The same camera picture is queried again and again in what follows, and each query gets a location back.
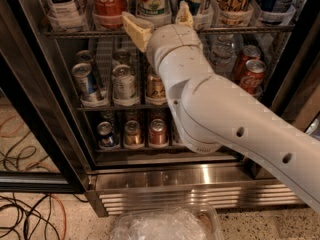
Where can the blue silver can rear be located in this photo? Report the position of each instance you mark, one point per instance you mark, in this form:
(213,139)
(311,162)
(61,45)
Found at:
(84,56)

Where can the red can bottom shelf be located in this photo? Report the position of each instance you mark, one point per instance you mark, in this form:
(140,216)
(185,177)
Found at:
(157,132)

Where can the blue silver can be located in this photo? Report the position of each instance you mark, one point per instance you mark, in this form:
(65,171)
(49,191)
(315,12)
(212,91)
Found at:
(84,56)
(86,82)

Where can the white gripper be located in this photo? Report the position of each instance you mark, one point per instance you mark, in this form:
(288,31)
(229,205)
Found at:
(172,39)

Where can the red coca-cola can top shelf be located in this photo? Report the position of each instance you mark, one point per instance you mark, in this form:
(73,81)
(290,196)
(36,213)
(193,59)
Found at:
(109,12)

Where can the open glass fridge door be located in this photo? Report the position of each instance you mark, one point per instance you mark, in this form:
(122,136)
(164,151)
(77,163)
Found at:
(30,134)

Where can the gold can bottom shelf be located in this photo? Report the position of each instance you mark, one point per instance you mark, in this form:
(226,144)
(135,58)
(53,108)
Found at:
(132,133)

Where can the blue silver can front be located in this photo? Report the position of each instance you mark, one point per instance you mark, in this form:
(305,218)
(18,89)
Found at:
(86,82)

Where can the red coca-cola can rear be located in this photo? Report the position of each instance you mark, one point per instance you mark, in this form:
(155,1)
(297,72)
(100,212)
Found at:
(248,52)

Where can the green white 7up can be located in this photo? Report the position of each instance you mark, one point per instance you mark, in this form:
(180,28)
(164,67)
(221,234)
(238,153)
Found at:
(152,0)

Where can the stainless steel fridge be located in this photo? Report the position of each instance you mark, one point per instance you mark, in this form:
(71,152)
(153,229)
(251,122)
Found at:
(243,173)

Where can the red coca-cola can front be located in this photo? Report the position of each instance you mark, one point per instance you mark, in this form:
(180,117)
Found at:
(252,75)

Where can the white silver can front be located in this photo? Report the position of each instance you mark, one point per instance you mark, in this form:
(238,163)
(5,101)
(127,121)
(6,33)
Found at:
(124,82)

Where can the clear water bottle middle shelf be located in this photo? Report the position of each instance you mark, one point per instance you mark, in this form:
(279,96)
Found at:
(222,48)

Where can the white silver can rear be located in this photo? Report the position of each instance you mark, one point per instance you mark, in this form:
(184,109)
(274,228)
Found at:
(121,56)

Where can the clear plastic bin with bag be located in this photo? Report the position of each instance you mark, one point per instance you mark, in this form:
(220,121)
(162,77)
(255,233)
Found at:
(183,222)

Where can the gold can middle front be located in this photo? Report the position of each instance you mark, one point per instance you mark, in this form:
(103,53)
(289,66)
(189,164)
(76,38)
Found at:
(155,87)

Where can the white silver can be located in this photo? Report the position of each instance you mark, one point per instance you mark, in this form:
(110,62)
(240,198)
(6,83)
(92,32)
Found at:
(124,82)
(121,56)

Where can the white black can top shelf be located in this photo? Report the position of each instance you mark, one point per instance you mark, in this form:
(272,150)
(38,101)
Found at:
(63,0)

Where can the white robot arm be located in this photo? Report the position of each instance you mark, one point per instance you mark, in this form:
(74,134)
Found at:
(209,110)

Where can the blue pepsi can bottom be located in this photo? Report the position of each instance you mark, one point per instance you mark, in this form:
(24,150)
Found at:
(106,135)

